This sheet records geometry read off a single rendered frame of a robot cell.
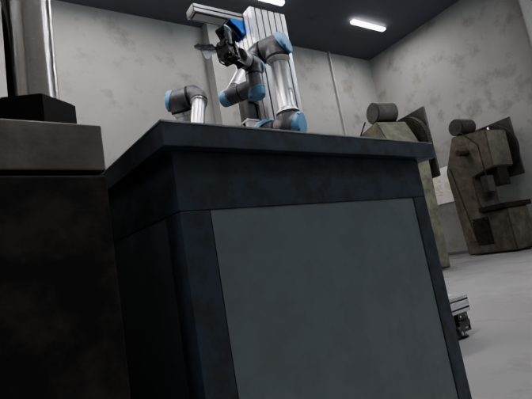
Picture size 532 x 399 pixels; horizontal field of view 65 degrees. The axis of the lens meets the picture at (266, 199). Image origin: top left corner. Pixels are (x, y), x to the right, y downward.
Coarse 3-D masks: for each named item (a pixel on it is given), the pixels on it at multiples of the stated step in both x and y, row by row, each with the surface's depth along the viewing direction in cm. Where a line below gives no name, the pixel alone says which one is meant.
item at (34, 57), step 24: (0, 0) 55; (24, 0) 54; (48, 0) 57; (24, 24) 53; (48, 24) 56; (24, 48) 53; (48, 48) 55; (24, 72) 52; (48, 72) 54; (24, 96) 51; (48, 96) 52; (48, 120) 51; (72, 120) 54
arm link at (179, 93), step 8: (184, 88) 230; (168, 96) 231; (176, 96) 230; (184, 96) 229; (168, 104) 231; (176, 104) 231; (184, 104) 232; (176, 112) 233; (184, 112) 233; (184, 120) 235
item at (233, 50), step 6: (222, 42) 163; (228, 42) 162; (234, 42) 164; (222, 48) 163; (228, 48) 161; (234, 48) 164; (240, 48) 171; (222, 54) 163; (228, 54) 162; (234, 54) 161; (240, 54) 170; (222, 60) 162; (228, 60) 164; (234, 60) 165; (240, 60) 167; (240, 66) 170
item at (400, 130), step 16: (368, 112) 767; (384, 112) 746; (416, 112) 778; (368, 128) 765; (384, 128) 737; (400, 128) 750; (416, 128) 759; (432, 144) 743; (432, 160) 754; (432, 176) 757; (432, 192) 715; (432, 208) 709; (432, 224) 703; (448, 256) 704
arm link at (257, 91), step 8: (248, 72) 177; (256, 72) 176; (248, 80) 177; (256, 80) 176; (240, 88) 179; (248, 88) 177; (256, 88) 175; (264, 88) 178; (240, 96) 180; (248, 96) 179; (256, 96) 176; (264, 96) 178
